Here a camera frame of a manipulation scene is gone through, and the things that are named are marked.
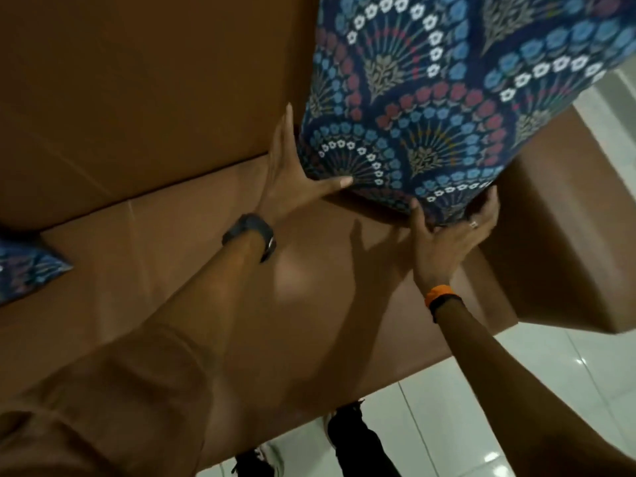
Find brown shirt sleeve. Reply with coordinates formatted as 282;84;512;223
0;320;224;477

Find orange wristband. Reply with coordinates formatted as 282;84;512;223
424;285;455;309

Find black wristwatch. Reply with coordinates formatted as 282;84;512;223
222;213;277;264

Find person's right hand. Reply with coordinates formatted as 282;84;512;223
408;185;501;295

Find person's left forearm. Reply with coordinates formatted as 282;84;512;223
141;232;269;373

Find person's right forearm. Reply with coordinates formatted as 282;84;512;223
435;299;636;477

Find person's left hand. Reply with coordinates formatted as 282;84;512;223
255;103;354;225

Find black wristband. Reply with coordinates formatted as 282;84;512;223
429;294;466;324

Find white shoe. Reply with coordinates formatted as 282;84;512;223
256;441;285;477

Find brown leather sofa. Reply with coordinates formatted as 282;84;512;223
0;0;636;477

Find black trousers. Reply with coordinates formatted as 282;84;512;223
232;401;401;477

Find large blue floral cushion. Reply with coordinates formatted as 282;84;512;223
297;0;636;228

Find small blue floral cushion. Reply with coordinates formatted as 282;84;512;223
0;230;74;306

